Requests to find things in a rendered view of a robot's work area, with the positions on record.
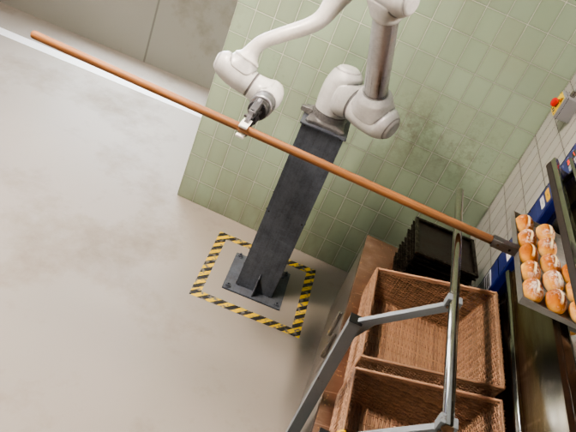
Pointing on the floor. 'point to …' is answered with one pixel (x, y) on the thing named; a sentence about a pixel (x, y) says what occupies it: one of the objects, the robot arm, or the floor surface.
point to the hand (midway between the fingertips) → (243, 128)
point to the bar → (355, 325)
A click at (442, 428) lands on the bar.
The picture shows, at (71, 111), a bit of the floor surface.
